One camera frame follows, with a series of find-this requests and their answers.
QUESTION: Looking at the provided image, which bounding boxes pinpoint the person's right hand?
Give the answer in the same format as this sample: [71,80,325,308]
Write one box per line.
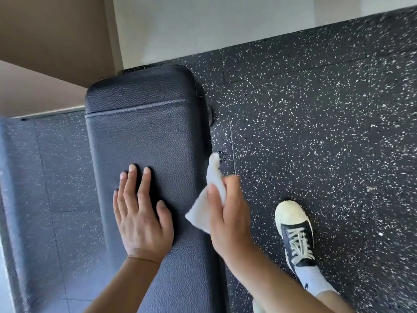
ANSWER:
[207,174,258,265]

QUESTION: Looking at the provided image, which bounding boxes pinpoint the person's left hand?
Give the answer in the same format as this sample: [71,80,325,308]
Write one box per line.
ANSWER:
[113,164,175,264]

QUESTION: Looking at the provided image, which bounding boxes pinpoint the white wiping cloth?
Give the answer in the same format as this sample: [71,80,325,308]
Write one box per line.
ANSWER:
[185,152,228,235]

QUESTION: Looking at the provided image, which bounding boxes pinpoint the person's left forearm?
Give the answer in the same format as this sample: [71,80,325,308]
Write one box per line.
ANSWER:
[83,256,163,313]

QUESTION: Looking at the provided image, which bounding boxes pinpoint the person's right forearm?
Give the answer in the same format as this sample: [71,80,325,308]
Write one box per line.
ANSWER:
[225,244,328,313]

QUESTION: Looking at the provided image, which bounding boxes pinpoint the black leather bench pad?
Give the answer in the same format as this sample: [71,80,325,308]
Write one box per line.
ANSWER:
[84,64,228,313]

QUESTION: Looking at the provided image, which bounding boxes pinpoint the black and white sneaker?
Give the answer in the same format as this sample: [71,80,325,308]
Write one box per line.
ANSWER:
[275,201,317,275]

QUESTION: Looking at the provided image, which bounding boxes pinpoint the black bench foot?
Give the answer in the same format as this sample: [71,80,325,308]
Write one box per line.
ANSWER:
[207,98,217,127]

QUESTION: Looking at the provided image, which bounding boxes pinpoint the metal floor strip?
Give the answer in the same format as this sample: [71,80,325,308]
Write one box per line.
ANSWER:
[11,106,86,122]

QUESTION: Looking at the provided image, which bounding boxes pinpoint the white sock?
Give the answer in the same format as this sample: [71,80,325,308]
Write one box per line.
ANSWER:
[294,264,338,298]

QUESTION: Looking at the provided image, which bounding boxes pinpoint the person's leg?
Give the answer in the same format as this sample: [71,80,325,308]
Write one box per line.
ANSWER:
[313,289,356,313]

